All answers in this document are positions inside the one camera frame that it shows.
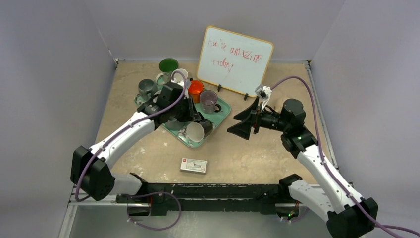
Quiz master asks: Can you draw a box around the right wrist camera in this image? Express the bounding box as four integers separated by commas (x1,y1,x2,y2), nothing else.
255,84,272,111

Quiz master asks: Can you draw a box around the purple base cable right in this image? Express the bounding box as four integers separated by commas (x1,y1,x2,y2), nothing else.
280,207,311,224

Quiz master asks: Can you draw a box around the blue grey mug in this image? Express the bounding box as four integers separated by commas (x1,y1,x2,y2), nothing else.
138,79,158,101

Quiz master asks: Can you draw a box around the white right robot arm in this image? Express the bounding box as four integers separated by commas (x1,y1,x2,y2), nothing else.
227,99,378,238

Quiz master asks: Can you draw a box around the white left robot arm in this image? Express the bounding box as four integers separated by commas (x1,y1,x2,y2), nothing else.
70,80,202,203

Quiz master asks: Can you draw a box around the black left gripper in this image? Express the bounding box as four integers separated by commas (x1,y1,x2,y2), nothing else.
169,95,200,122

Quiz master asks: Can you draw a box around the yellow framed whiteboard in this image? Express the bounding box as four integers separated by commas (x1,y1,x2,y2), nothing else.
197,26,274,97

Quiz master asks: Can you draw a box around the grey ribbed mug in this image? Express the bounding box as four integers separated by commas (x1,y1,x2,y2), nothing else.
165,119,185,131

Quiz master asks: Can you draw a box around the floral mug green inside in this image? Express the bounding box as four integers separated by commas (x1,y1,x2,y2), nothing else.
156,58,179,86

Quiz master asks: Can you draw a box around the pink faceted mug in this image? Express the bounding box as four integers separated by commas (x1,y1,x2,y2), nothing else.
171,68,189,86

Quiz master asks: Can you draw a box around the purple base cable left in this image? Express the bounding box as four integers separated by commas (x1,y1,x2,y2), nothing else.
126,192,182,231

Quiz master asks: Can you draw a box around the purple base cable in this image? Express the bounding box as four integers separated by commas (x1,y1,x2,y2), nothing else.
126,192,182,231
280,207,311,224

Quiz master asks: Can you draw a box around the black mug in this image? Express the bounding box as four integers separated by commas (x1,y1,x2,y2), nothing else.
186,122,209,142

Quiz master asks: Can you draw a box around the orange mug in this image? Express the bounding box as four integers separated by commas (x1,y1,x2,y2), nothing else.
188,80,204,103

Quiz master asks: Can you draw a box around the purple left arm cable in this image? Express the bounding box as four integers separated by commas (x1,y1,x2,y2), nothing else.
74,69,188,203

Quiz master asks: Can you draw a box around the small white cardboard box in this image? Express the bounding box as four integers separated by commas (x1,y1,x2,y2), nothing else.
180,158,208,174

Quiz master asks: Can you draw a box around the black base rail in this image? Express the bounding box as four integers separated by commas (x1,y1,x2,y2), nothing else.
69,182,329,218

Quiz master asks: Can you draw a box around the lilac mug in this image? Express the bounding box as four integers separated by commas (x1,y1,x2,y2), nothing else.
200,90,221,114

